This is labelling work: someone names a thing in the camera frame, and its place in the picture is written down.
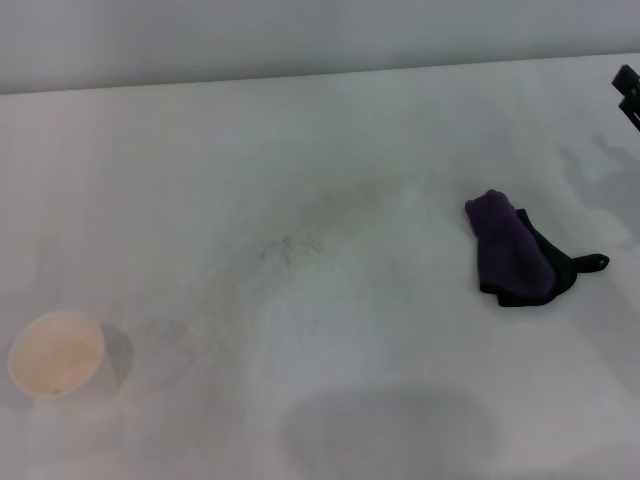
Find purple rag with black edge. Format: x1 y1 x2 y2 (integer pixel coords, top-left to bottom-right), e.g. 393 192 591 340
464 188 611 309

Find white paper cup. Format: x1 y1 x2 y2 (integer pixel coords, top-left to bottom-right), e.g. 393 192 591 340
7 308 124 400

